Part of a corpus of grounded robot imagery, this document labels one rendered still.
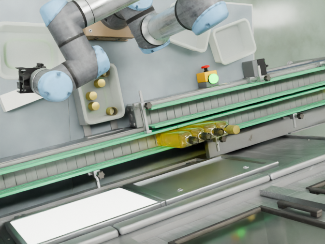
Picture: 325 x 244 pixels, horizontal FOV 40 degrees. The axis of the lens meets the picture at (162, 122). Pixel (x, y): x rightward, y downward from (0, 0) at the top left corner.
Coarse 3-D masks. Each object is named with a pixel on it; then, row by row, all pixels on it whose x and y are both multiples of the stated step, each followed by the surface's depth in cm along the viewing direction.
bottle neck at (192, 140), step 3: (186, 138) 167; (189, 138) 166; (192, 138) 164; (195, 138) 166; (198, 138) 165; (186, 141) 167; (189, 141) 166; (192, 141) 164; (195, 141) 166; (198, 141) 165; (192, 144) 166; (195, 144) 164
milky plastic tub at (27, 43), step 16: (0, 32) 140; (16, 32) 143; (32, 32) 145; (48, 32) 146; (0, 48) 140; (16, 48) 143; (32, 48) 145; (48, 48) 148; (0, 64) 134; (16, 64) 143; (32, 64) 145; (48, 64) 147
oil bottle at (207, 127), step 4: (192, 124) 184; (196, 124) 182; (200, 124) 180; (204, 124) 178; (208, 124) 175; (212, 124) 175; (204, 128) 174; (208, 128) 173; (208, 132) 173; (212, 136) 174; (216, 136) 175
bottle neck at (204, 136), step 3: (201, 132) 171; (204, 132) 169; (198, 135) 170; (201, 135) 168; (204, 135) 167; (207, 135) 169; (210, 135) 167; (201, 138) 169; (204, 138) 167; (207, 138) 168; (210, 138) 167
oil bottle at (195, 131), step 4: (176, 128) 184; (180, 128) 182; (184, 128) 179; (188, 128) 177; (192, 128) 175; (196, 128) 173; (200, 128) 173; (192, 132) 171; (196, 132) 171; (200, 132) 171; (192, 136) 171; (196, 136) 170; (200, 140) 171; (204, 140) 172
